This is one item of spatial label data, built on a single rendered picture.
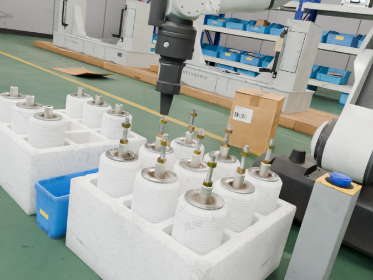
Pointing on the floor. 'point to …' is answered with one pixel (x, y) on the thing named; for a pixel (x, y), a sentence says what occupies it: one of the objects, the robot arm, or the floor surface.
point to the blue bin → (55, 203)
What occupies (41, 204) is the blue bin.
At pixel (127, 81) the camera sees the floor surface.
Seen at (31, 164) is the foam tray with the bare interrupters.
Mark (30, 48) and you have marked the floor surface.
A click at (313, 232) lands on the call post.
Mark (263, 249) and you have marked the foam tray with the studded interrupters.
